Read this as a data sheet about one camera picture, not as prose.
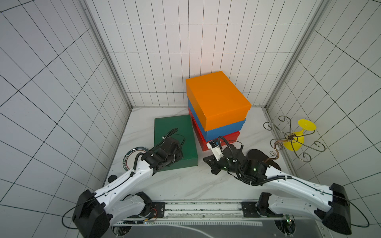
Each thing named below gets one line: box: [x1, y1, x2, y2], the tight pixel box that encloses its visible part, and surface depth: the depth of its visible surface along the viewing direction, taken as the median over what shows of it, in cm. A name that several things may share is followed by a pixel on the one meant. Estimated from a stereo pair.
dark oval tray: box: [246, 148, 282, 172], surface depth 94 cm
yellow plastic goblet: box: [283, 119, 317, 152], surface depth 69 cm
